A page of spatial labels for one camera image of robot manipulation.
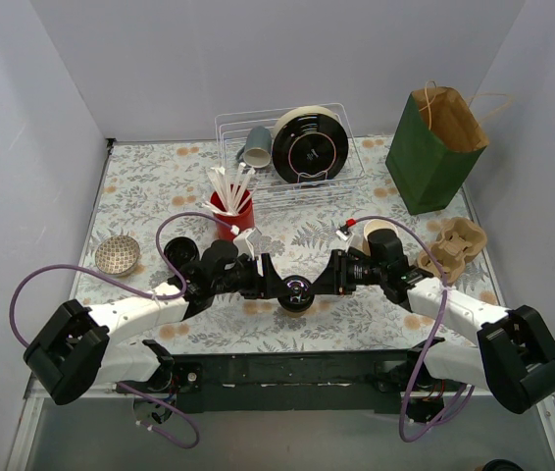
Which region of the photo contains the black plastic cup lid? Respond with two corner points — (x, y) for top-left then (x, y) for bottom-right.
(284, 275), (315, 300)

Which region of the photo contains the brown paper coffee cup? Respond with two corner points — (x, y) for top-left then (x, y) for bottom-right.
(277, 296), (314, 318)

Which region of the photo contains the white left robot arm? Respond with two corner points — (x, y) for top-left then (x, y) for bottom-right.
(24, 240), (290, 405)

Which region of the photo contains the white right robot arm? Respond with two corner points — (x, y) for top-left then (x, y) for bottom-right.
(307, 229), (555, 414)

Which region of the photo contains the brown paper cup stack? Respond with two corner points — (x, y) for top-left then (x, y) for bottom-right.
(362, 219), (398, 255)

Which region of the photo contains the red ribbed straw holder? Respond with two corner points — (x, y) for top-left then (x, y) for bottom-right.
(213, 190), (255, 241)

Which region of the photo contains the stack of black lids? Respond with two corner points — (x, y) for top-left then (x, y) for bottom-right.
(164, 236), (200, 270)

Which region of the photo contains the white wrapped straw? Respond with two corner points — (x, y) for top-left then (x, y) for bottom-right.
(208, 167), (231, 213)
(231, 166), (256, 214)
(217, 167), (238, 215)
(201, 201), (231, 217)

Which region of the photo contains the cardboard cup carrier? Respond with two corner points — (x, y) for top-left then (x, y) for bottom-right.
(429, 217), (487, 286)

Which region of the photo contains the grey ceramic mug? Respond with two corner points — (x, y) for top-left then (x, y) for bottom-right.
(236, 126), (273, 169)

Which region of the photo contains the patterned small bowl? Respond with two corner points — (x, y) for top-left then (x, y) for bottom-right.
(94, 235), (140, 278)

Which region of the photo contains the black round plate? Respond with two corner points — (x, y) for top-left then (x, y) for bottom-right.
(272, 105), (349, 183)

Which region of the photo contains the green paper bag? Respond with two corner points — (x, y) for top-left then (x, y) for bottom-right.
(385, 80), (509, 215)

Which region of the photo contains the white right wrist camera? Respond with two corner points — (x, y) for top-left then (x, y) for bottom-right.
(336, 219), (367, 253)

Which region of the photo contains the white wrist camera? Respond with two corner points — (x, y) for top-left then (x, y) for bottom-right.
(233, 228), (262, 259)
(336, 219), (367, 253)

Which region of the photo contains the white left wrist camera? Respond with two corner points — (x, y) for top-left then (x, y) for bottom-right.
(233, 228), (262, 259)

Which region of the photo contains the white wire dish rack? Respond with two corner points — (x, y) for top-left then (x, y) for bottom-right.
(215, 103), (365, 211)

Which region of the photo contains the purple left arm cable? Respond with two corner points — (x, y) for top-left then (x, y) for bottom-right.
(8, 211), (239, 449)

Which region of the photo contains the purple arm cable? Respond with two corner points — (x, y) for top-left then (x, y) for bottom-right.
(340, 215), (478, 444)
(8, 211), (239, 449)

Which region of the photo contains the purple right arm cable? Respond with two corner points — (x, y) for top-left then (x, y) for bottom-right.
(340, 215), (478, 444)

